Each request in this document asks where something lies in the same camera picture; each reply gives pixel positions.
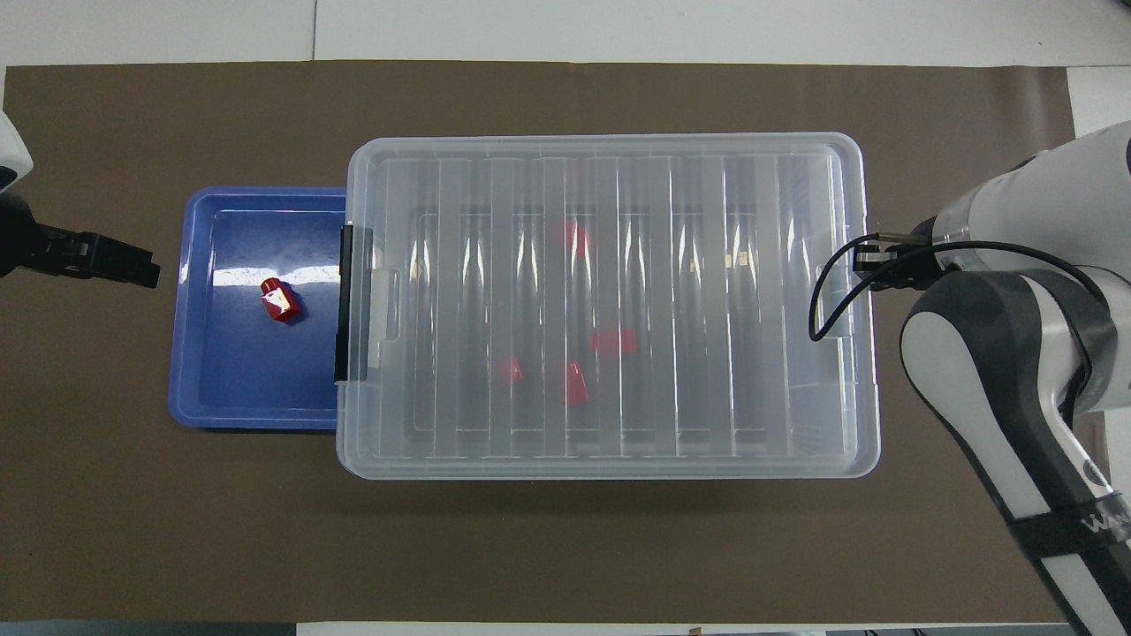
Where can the brown table mat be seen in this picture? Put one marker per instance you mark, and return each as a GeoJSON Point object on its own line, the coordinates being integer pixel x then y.
{"type": "Point", "coordinates": [565, 548]}

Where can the red block with stud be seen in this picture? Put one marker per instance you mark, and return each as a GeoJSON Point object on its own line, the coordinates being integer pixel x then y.
{"type": "Point", "coordinates": [277, 302]}

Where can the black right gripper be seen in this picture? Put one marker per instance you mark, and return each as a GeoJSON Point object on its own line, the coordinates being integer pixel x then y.
{"type": "Point", "coordinates": [919, 265]}

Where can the small red cube block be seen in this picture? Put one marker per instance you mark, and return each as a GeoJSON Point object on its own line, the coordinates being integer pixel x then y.
{"type": "Point", "coordinates": [508, 370]}

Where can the blue plastic tray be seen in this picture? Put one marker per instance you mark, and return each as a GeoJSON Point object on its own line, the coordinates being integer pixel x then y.
{"type": "Point", "coordinates": [239, 371]}

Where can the clear ribbed box lid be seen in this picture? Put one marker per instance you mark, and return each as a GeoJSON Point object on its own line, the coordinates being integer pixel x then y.
{"type": "Point", "coordinates": [707, 300]}

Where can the clear plastic storage box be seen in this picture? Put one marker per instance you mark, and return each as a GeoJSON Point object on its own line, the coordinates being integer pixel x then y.
{"type": "Point", "coordinates": [346, 459]}

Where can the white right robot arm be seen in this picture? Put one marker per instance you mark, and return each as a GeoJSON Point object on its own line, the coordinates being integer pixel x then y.
{"type": "Point", "coordinates": [1043, 353]}

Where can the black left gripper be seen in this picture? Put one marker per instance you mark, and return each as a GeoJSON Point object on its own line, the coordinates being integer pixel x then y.
{"type": "Point", "coordinates": [18, 238]}

